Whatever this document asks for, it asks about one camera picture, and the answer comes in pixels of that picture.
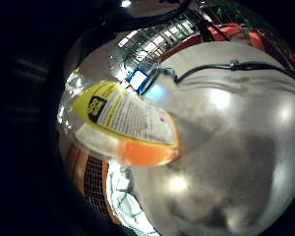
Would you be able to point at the clear bottle with yellow label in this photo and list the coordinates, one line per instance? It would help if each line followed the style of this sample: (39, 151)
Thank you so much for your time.
(134, 121)

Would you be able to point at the small blue and white object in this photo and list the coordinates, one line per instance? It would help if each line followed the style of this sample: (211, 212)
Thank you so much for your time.
(138, 80)

